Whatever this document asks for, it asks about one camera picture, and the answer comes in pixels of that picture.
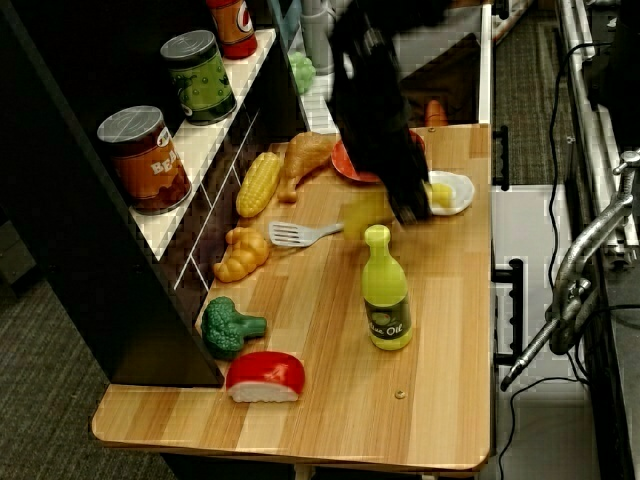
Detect black cable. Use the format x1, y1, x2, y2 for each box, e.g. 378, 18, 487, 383
497, 375, 592, 480
547, 42, 612, 282

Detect aluminium frame rail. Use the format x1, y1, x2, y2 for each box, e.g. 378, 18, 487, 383
553, 0, 640, 261

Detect red white toy sushi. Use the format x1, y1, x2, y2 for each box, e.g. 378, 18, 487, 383
225, 350, 306, 404

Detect red label toy can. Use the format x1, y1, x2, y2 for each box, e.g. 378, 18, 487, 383
205, 0, 259, 60

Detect blue grey toy spatula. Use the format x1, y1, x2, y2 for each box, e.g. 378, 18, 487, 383
268, 221, 347, 249

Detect yellow toy corn cob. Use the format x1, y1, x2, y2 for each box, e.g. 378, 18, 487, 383
235, 151, 283, 219

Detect large black drawer handle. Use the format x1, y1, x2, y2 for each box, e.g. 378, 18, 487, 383
492, 257, 525, 370

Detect brown beans toy can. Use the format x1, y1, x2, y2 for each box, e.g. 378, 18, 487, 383
96, 105, 193, 216

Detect green label toy can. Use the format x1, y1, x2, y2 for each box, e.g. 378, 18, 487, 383
160, 29, 238, 126

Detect toy chicken drumstick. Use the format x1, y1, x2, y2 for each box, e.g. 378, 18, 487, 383
277, 131, 342, 204

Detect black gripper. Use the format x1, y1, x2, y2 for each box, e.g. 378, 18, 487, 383
382, 162, 436, 226

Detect yellow toy banana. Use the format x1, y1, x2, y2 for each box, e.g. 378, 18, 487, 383
342, 192, 399, 242

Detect metal clamp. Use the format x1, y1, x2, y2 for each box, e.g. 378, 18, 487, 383
500, 148, 640, 392

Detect olive oil toy bottle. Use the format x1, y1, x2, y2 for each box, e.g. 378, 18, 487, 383
361, 224, 414, 351

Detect white toy sink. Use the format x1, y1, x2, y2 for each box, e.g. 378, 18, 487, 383
269, 0, 494, 135

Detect small black drawer handle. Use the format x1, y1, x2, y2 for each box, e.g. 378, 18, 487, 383
492, 124, 511, 193

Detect grey toy faucet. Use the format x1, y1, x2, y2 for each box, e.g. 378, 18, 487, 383
298, 0, 342, 77

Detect green toy broccoli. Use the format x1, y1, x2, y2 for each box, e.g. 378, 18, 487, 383
201, 295, 268, 361

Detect white shelf board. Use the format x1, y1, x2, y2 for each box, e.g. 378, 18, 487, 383
128, 28, 277, 262

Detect light green toy lettuce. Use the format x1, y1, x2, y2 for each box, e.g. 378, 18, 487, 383
288, 51, 318, 96

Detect orange toy carrot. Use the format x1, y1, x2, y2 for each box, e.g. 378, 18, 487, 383
424, 99, 450, 127

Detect red toy plate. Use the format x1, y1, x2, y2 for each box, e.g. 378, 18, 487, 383
330, 129, 427, 185

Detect toy croissant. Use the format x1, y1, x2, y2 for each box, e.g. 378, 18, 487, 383
213, 227, 271, 284

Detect toy fried egg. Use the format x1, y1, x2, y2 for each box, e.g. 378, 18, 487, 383
424, 170, 475, 217

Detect black toy kitchen cabinet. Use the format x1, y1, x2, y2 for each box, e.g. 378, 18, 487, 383
0, 0, 312, 389

